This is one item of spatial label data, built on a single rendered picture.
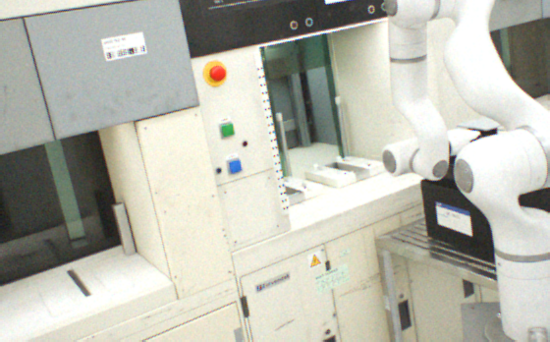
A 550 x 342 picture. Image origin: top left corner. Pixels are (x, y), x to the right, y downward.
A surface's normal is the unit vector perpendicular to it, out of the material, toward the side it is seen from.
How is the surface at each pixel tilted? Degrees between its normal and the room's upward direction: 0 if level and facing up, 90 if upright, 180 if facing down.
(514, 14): 90
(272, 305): 90
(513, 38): 90
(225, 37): 90
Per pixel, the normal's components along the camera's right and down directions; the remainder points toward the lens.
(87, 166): 0.50, 0.11
